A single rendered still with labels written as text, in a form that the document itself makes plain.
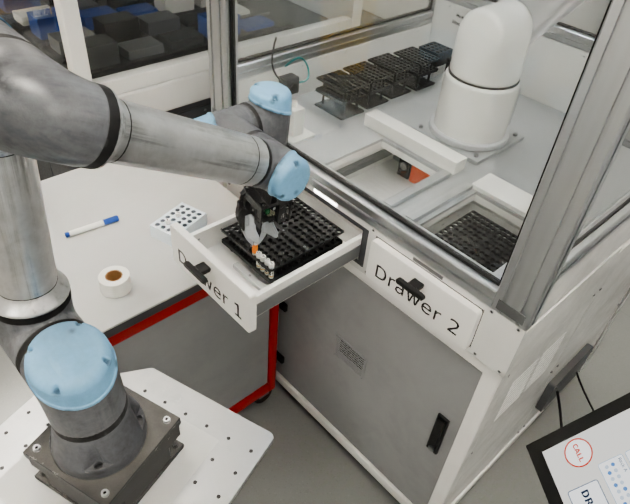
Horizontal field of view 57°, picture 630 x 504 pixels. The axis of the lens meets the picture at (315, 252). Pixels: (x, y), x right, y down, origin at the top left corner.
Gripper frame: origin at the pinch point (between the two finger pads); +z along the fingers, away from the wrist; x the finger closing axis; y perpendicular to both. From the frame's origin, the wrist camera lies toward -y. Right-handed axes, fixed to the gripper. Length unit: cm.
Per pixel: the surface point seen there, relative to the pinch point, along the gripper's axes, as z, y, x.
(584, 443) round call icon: -11, 71, 11
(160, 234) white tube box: 17.3, -28.6, -9.6
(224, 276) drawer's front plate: 2.3, 5.7, -10.3
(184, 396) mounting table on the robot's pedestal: 18.6, 17.3, -25.1
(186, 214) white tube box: 15.7, -31.3, -1.0
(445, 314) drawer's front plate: 4.8, 34.8, 25.8
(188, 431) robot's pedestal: 18.3, 24.7, -27.9
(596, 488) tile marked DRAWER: -10, 76, 8
